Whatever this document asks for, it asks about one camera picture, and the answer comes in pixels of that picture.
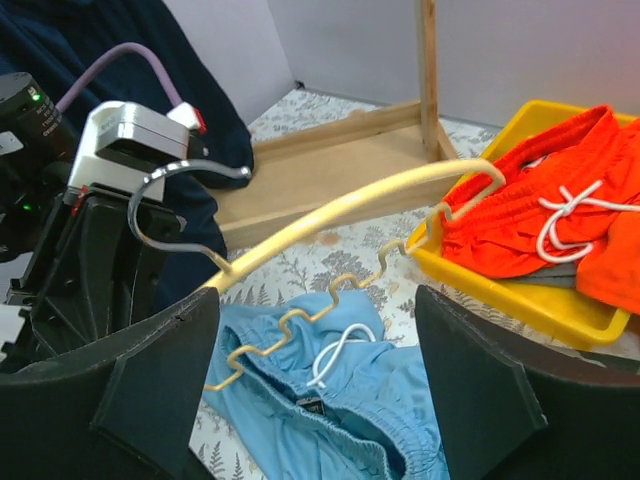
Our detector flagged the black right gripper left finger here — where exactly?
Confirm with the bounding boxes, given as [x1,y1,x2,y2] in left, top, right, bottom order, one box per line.
[1,288,219,479]

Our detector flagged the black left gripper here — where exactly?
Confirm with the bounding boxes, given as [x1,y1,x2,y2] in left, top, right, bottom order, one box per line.
[1,187,185,373]

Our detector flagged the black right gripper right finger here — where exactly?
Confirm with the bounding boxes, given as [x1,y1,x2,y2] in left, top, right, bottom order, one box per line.
[415,285,639,479]

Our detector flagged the light blue shorts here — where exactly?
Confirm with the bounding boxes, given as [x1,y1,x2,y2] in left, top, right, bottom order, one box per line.
[204,291,449,479]

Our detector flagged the yellow hanger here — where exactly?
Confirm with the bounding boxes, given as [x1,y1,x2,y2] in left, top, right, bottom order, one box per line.
[127,157,507,392]

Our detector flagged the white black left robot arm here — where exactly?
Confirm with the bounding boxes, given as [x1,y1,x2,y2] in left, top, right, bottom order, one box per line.
[1,72,190,374]

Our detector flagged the grey shorts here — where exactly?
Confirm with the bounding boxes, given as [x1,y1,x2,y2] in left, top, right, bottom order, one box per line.
[508,263,577,289]

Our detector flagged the orange shorts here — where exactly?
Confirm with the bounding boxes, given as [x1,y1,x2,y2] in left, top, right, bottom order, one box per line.
[441,105,639,313]

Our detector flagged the navy blue shorts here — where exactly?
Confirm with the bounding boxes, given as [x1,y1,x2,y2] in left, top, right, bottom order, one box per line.
[1,0,254,297]

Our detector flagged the yellow plastic tray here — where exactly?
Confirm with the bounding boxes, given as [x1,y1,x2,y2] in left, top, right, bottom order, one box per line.
[408,100,631,350]

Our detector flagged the floral table mat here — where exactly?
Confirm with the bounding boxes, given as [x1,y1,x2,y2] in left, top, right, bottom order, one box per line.
[189,88,640,480]

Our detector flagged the wooden clothes rack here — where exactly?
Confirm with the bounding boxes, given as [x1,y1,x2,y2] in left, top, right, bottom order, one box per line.
[214,1,456,250]

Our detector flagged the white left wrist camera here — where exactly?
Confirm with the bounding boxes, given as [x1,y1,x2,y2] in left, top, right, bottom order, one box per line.
[66,101,205,195]

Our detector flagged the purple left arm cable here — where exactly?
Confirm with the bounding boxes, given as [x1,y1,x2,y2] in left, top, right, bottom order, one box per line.
[54,42,186,111]

